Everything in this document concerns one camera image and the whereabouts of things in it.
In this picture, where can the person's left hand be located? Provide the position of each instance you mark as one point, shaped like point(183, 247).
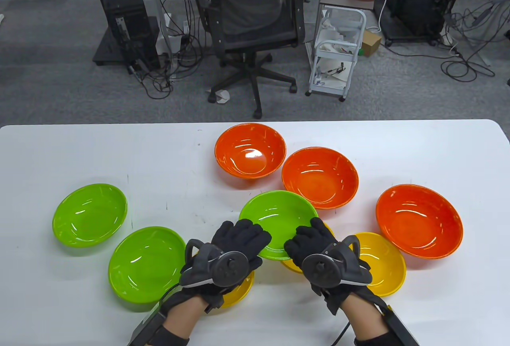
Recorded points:
point(243, 234)

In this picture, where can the person's right hand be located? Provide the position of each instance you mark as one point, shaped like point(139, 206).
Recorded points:
point(314, 234)

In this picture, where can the yellow plastic bowl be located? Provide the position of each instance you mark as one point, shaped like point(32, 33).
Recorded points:
point(384, 270)
point(241, 292)
point(291, 265)

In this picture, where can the green plastic bowl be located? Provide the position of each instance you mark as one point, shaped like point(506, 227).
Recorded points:
point(143, 264)
point(90, 215)
point(279, 214)

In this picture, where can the orange plastic bowl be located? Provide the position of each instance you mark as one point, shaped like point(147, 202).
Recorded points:
point(250, 150)
point(418, 220)
point(320, 176)

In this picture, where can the person's right forearm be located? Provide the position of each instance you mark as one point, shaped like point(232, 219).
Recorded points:
point(364, 318)

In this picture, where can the black forearm sensor box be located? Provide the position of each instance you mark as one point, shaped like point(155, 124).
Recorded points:
point(145, 328)
point(400, 328)

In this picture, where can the person's left forearm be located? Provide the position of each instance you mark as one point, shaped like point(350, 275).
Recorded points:
point(183, 318)

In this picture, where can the grey and white controller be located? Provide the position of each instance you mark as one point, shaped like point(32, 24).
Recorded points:
point(318, 270)
point(229, 268)

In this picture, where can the crumpled white paper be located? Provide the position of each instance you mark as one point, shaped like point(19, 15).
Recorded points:
point(222, 97)

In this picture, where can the white three-tier trolley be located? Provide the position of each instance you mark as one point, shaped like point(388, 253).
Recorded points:
point(327, 91)

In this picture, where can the black mesh office chair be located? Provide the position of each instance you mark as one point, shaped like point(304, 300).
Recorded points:
point(255, 39)

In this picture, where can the cardboard box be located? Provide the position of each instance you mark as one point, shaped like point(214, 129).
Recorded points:
point(371, 43)

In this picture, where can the white plastic bag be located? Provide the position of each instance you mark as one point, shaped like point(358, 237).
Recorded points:
point(338, 35)

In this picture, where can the black computer tower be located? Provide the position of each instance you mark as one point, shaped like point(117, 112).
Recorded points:
point(123, 15)

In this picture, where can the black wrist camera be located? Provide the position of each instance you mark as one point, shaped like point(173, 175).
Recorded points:
point(335, 304)
point(214, 303)

